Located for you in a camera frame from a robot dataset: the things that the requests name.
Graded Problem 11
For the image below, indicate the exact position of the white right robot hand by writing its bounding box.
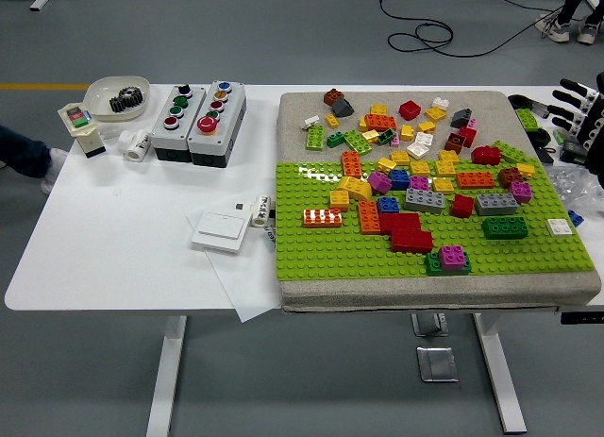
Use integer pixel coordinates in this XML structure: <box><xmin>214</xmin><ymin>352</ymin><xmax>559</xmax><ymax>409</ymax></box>
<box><xmin>546</xmin><ymin>71</ymin><xmax>604</xmax><ymax>189</ymax></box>

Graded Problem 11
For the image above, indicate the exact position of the dark green long brick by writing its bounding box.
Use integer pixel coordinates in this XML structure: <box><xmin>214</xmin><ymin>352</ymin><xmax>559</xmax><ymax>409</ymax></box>
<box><xmin>480</xmin><ymin>215</ymin><xmax>529</xmax><ymax>242</ymax></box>
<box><xmin>424</xmin><ymin>250</ymin><xmax>474</xmax><ymax>278</ymax></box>

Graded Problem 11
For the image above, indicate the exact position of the red long brick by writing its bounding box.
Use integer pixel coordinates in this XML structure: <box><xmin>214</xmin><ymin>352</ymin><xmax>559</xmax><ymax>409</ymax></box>
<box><xmin>390</xmin><ymin>228</ymin><xmax>435</xmax><ymax>256</ymax></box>
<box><xmin>378</xmin><ymin>211</ymin><xmax>423</xmax><ymax>236</ymax></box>

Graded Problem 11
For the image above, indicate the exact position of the green baseplate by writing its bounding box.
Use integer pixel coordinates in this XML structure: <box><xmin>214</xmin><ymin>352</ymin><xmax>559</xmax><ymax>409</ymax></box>
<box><xmin>273</xmin><ymin>157</ymin><xmax>596</xmax><ymax>282</ymax></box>

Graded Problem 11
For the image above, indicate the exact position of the black green electronic module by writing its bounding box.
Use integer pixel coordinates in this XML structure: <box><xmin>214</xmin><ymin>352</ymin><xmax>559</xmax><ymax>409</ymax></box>
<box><xmin>560</xmin><ymin>142</ymin><xmax>590</xmax><ymax>165</ymax></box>

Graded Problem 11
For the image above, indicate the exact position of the clear plastic bag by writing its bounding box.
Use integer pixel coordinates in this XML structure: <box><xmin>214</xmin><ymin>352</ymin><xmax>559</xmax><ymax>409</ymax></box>
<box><xmin>545</xmin><ymin>164</ymin><xmax>604</xmax><ymax>210</ymax></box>

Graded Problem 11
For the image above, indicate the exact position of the lime green long brick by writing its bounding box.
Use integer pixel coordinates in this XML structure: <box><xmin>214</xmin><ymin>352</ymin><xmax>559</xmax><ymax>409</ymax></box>
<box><xmin>344</xmin><ymin>129</ymin><xmax>375</xmax><ymax>157</ymax></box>
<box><xmin>491</xmin><ymin>140</ymin><xmax>529</xmax><ymax>166</ymax></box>

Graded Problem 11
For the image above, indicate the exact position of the white flat square plate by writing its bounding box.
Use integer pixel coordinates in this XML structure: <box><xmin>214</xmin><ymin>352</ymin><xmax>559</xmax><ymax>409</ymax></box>
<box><xmin>545</xmin><ymin>217</ymin><xmax>575</xmax><ymax>240</ymax></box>

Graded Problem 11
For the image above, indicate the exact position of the red rounded brick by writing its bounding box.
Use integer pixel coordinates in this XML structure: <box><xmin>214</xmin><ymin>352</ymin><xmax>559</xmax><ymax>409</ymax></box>
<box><xmin>471</xmin><ymin>145</ymin><xmax>503</xmax><ymax>167</ymax></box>

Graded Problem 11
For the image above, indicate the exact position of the person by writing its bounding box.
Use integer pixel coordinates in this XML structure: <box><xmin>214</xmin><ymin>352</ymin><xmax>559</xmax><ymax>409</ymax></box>
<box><xmin>535</xmin><ymin>0</ymin><xmax>604</xmax><ymax>46</ymax></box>
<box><xmin>0</xmin><ymin>124</ymin><xmax>70</xmax><ymax>195</ymax></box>

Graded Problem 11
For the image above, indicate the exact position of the grey long brick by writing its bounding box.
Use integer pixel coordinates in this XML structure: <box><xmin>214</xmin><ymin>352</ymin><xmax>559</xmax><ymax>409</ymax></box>
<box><xmin>404</xmin><ymin>188</ymin><xmax>447</xmax><ymax>215</ymax></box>
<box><xmin>474</xmin><ymin>192</ymin><xmax>521</xmax><ymax>218</ymax></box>

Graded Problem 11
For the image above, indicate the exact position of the orange long brick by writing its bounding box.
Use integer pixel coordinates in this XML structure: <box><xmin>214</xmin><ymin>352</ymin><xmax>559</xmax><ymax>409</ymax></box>
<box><xmin>456</xmin><ymin>171</ymin><xmax>497</xmax><ymax>191</ymax></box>
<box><xmin>302</xmin><ymin>208</ymin><xmax>344</xmax><ymax>229</ymax></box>
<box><xmin>341</xmin><ymin>150</ymin><xmax>364</xmax><ymax>179</ymax></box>
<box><xmin>358</xmin><ymin>199</ymin><xmax>383</xmax><ymax>236</ymax></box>
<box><xmin>363</xmin><ymin>113</ymin><xmax>398</xmax><ymax>133</ymax></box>

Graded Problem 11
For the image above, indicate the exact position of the black table control panel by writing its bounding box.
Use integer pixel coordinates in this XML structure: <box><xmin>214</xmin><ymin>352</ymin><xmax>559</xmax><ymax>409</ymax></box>
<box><xmin>560</xmin><ymin>311</ymin><xmax>604</xmax><ymax>326</ymax></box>

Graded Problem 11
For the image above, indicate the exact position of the blue square brick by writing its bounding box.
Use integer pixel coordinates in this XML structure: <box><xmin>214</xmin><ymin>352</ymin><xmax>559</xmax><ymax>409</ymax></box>
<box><xmin>389</xmin><ymin>168</ymin><xmax>412</xmax><ymax>192</ymax></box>
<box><xmin>377</xmin><ymin>195</ymin><xmax>402</xmax><ymax>217</ymax></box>

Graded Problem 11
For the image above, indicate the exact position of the yellow arch brick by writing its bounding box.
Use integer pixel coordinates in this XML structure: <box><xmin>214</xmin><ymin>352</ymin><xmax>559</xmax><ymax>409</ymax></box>
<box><xmin>337</xmin><ymin>175</ymin><xmax>375</xmax><ymax>203</ymax></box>

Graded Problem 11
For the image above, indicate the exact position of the white table leg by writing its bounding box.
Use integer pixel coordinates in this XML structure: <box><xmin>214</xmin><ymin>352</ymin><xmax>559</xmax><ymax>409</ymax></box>
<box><xmin>473</xmin><ymin>312</ymin><xmax>528</xmax><ymax>435</ymax></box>
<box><xmin>144</xmin><ymin>315</ymin><xmax>189</xmax><ymax>437</ymax></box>

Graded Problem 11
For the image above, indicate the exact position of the metal floor socket box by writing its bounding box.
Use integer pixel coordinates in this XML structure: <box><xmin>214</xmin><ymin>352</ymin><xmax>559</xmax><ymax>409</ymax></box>
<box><xmin>415</xmin><ymin>345</ymin><xmax>459</xmax><ymax>384</ymax></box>

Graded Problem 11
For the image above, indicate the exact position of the grey-brown foam mat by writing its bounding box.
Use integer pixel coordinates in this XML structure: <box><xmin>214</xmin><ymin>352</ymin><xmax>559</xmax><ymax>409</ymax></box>
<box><xmin>276</xmin><ymin>90</ymin><xmax>604</xmax><ymax>314</ymax></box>

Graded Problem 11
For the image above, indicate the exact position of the white labelled tube connector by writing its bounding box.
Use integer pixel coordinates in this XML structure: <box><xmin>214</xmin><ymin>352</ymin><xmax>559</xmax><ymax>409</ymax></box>
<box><xmin>249</xmin><ymin>194</ymin><xmax>276</xmax><ymax>229</ymax></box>

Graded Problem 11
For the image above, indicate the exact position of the grey emergency-stop control box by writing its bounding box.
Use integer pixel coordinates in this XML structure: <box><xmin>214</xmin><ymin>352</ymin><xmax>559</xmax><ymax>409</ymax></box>
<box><xmin>187</xmin><ymin>79</ymin><xmax>248</xmax><ymax>168</ymax></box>

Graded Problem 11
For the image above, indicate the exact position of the white paper sheet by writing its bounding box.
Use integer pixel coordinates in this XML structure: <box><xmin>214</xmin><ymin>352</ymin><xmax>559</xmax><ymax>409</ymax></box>
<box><xmin>184</xmin><ymin>209</ymin><xmax>284</xmax><ymax>324</ymax></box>

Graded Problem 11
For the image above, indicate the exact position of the grey four-button control box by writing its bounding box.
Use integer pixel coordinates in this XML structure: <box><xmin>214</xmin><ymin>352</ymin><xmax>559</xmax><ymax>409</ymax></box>
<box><xmin>150</xmin><ymin>83</ymin><xmax>209</xmax><ymax>164</ymax></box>

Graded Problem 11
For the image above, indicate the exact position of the white plastic pipe fitting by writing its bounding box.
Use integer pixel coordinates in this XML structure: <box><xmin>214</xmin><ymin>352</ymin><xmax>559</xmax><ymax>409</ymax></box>
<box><xmin>117</xmin><ymin>128</ymin><xmax>153</xmax><ymax>163</ymax></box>

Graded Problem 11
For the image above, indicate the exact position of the white oval bowl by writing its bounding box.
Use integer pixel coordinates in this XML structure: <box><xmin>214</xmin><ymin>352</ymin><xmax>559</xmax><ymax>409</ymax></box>
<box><xmin>83</xmin><ymin>75</ymin><xmax>152</xmax><ymax>124</ymax></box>

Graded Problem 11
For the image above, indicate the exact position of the black floor cable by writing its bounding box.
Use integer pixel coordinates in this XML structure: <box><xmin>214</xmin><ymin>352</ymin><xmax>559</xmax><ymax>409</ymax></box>
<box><xmin>386</xmin><ymin>0</ymin><xmax>565</xmax><ymax>59</ymax></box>

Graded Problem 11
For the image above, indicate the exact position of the white wall switch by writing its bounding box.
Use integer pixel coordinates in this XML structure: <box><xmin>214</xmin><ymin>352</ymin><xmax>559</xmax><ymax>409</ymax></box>
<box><xmin>190</xmin><ymin>210</ymin><xmax>251</xmax><ymax>255</ymax></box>

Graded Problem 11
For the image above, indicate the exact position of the cream red-green switch box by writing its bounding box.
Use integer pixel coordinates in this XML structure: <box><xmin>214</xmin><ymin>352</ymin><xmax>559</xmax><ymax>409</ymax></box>
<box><xmin>57</xmin><ymin>101</ymin><xmax>108</xmax><ymax>160</ymax></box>

